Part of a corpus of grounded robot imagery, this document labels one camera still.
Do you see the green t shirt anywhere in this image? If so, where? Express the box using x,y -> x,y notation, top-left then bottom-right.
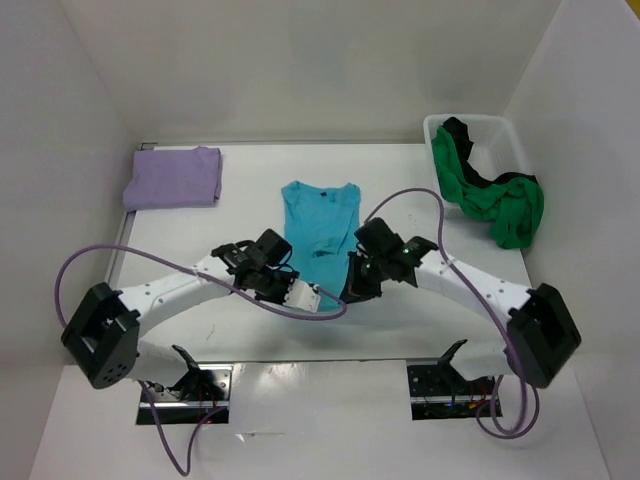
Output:
431,127 -> 544,249

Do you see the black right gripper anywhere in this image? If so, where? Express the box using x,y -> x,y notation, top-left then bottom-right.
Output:
339,250 -> 389,305

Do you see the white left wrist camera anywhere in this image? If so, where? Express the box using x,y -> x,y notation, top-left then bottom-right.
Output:
283,279 -> 320,314

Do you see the white plastic laundry basket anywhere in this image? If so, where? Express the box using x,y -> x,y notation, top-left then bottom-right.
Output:
423,113 -> 532,217

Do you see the cyan t shirt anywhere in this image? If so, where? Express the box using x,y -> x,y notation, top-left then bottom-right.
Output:
281,181 -> 361,297

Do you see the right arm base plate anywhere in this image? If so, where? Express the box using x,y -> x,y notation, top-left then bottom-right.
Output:
406,359 -> 497,421

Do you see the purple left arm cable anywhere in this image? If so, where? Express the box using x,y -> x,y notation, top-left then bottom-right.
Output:
53,243 -> 348,477

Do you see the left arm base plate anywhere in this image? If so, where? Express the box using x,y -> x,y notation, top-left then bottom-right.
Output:
144,365 -> 233,426

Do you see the black t shirt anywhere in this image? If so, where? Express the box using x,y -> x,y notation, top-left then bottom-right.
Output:
442,117 -> 538,188

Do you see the aluminium table edge rail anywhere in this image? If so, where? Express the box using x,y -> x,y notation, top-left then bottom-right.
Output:
79,141 -> 433,364

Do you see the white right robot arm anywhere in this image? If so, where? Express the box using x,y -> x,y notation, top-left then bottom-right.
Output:
341,218 -> 582,393

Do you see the purple t shirt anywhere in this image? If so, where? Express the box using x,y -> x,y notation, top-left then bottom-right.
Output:
122,146 -> 223,212

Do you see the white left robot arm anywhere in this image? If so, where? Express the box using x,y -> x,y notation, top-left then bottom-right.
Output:
61,229 -> 319,400

